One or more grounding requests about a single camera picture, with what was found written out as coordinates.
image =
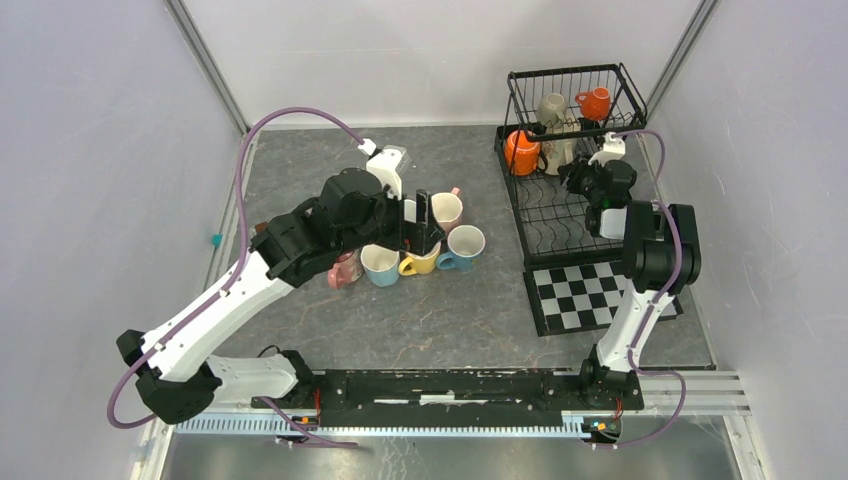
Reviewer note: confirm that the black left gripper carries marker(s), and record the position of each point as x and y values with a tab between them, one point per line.
418	238

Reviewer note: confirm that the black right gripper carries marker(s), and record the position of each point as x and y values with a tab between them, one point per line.
569	174

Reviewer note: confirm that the light pink hexagonal mug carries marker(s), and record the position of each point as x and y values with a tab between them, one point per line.
447	208

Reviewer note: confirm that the yellow mug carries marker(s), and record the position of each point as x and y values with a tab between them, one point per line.
419	265

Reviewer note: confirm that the teal blue mug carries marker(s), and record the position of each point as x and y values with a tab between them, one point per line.
465	245

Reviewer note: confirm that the light blue hexagonal mug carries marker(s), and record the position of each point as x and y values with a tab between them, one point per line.
380	265

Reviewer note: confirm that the cream floral mug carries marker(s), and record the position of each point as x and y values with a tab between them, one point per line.
556	153

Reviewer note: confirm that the small orange cup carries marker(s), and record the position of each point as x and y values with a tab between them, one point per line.
594	104

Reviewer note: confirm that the pink patterned mug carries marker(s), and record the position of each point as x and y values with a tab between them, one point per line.
345	271

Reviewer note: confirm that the orange ribbed mug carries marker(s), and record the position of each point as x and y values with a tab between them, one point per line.
521	154

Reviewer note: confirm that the beige grey mug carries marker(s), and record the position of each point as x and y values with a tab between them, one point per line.
551	111

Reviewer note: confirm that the salmon floral mug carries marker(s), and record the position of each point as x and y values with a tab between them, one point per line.
410	211

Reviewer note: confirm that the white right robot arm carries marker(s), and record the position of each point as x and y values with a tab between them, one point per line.
660	256

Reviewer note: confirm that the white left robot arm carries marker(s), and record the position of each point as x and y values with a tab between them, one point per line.
177	373

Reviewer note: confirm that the checkerboard calibration board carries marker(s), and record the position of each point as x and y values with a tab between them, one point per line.
574	299

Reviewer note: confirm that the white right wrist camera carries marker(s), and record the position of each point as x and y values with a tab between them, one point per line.
613	148

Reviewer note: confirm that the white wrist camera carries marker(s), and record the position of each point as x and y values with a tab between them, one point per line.
613	148
386	164

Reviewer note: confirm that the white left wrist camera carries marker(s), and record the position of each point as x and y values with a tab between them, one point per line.
386	164

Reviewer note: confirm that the black wire dish rack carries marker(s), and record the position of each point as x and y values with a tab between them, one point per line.
550	220

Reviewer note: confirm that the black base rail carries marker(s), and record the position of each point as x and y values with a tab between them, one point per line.
441	398

